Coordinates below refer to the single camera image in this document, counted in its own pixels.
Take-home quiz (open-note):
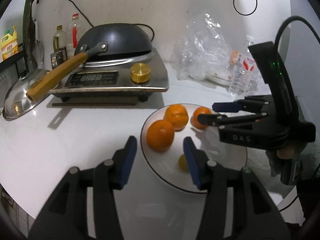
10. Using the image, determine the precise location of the brown longan fruit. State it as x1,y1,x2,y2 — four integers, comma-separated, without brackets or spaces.
178,154,189,173

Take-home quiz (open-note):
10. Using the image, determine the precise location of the brass cooker knob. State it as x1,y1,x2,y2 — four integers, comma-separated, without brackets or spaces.
130,63,151,84

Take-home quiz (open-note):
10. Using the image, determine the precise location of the black shelf rack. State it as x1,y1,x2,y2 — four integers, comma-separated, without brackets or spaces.
0,43,29,108

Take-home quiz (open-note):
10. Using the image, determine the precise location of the oil bottle red label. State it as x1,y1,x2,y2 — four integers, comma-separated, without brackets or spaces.
67,14,86,58

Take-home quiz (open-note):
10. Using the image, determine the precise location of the yellow detergent bottle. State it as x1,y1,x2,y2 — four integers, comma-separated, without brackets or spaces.
1,25,18,61

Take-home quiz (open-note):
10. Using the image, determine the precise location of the black cooker power cable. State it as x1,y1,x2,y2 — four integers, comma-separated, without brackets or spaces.
58,0,155,42

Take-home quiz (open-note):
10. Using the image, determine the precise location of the steel pot lid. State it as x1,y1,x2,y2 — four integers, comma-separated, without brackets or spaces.
2,69,49,121

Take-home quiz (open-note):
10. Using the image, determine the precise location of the wooden wok handle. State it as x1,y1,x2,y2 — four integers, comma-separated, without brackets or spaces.
26,42,108,102

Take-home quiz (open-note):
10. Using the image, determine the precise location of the black umbrella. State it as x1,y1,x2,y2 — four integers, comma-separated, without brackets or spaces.
22,0,40,72

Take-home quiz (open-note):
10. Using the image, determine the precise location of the black wok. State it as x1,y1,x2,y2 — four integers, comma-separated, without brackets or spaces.
74,23,153,61

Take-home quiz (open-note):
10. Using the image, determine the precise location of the steel induction cooker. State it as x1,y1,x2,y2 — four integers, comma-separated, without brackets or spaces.
49,48,169,102

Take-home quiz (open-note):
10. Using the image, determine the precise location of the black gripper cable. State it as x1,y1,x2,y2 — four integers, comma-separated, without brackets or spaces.
274,15,320,46

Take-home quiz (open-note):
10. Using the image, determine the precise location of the white plate black rim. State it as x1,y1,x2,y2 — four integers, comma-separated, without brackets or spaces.
140,106,247,194

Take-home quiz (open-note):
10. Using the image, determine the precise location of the mandarin orange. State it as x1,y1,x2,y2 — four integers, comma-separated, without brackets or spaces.
163,104,189,131
190,106,212,130
146,120,175,152

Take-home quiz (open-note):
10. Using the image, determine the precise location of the crumpled clear plastic bag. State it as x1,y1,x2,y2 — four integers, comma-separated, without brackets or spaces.
171,12,232,83

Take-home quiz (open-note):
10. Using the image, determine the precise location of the dark sauce bottle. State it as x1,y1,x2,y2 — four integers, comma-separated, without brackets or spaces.
53,25,67,55

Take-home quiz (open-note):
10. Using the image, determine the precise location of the clear water bottle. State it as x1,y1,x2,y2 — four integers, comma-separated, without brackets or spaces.
228,35,260,98

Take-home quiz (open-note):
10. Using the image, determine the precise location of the person's hand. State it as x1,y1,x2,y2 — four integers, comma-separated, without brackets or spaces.
277,146,295,159

